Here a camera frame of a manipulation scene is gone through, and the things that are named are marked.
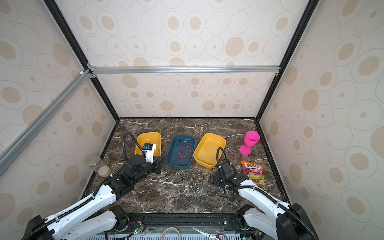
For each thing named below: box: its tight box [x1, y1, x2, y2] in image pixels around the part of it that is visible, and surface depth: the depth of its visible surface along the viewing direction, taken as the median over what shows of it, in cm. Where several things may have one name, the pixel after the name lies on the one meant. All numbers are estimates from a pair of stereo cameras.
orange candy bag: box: [241, 161, 266, 187], surface depth 91 cm
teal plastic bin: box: [166, 134, 196, 170], surface depth 101 cm
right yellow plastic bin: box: [193, 133, 227, 169], surface depth 105 cm
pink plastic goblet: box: [239, 130, 261, 155], surface depth 94 cm
